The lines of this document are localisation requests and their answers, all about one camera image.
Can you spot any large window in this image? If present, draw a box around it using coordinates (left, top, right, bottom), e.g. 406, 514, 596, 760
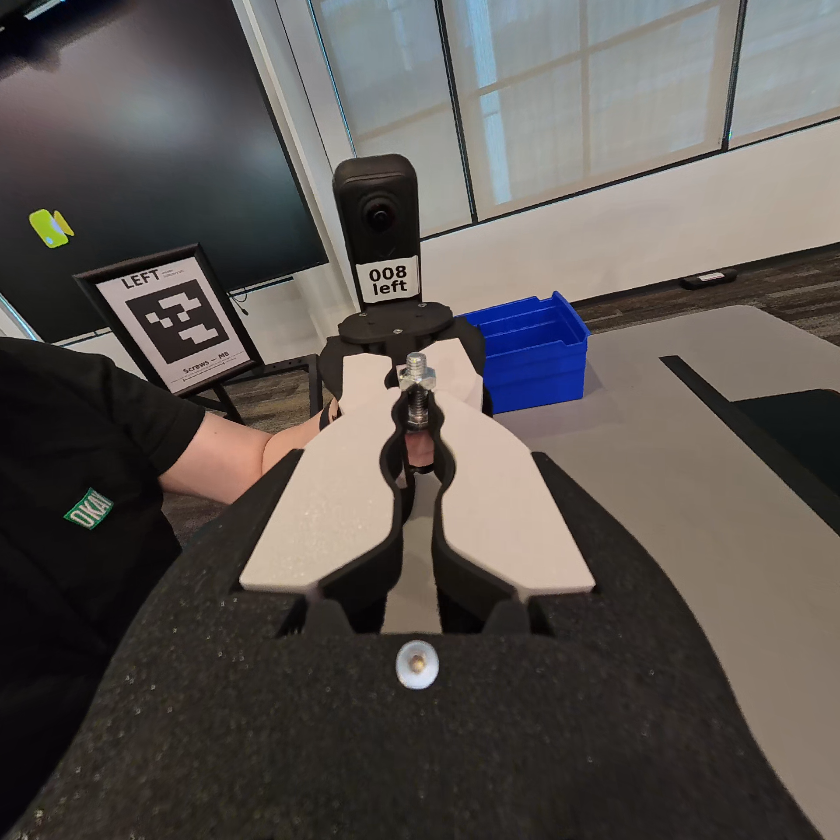
307, 0, 840, 224

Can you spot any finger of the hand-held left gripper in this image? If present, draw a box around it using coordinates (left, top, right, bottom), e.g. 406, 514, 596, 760
336, 352, 403, 427
425, 336, 487, 422

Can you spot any large black wall screen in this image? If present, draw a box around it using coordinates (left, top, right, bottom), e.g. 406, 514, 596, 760
0, 0, 330, 343

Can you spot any blue plastic bin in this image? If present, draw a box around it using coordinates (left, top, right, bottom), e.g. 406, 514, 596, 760
457, 290, 589, 416

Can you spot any person's left forearm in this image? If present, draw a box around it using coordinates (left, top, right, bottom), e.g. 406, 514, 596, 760
157, 410, 329, 506

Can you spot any steel hex bolt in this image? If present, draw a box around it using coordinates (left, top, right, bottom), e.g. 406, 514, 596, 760
404, 352, 429, 432

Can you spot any person's black shirt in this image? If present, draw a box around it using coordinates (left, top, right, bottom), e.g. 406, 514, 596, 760
0, 336, 207, 840

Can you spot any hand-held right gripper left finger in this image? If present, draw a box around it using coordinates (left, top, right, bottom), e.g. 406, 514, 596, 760
238, 390, 404, 634

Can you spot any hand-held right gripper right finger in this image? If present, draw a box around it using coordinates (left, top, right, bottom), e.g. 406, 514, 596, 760
427, 392, 597, 635

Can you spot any black framed marker sign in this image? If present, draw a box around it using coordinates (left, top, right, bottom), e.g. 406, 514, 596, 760
73, 243, 265, 399

